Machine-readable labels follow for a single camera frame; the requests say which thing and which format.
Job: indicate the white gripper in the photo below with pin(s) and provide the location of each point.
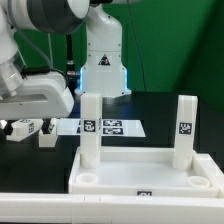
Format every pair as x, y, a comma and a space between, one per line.
41, 96

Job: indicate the white desk top panel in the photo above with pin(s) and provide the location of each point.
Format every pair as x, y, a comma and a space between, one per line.
136, 171

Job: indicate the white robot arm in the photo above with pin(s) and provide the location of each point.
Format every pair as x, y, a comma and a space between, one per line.
102, 70

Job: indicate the white tag sheet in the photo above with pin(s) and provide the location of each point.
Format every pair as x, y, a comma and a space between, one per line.
110, 127

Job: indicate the white front fence bar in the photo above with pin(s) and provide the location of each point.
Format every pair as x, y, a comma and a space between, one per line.
89, 209

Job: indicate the black camera pole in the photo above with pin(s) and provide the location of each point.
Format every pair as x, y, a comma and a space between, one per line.
70, 66

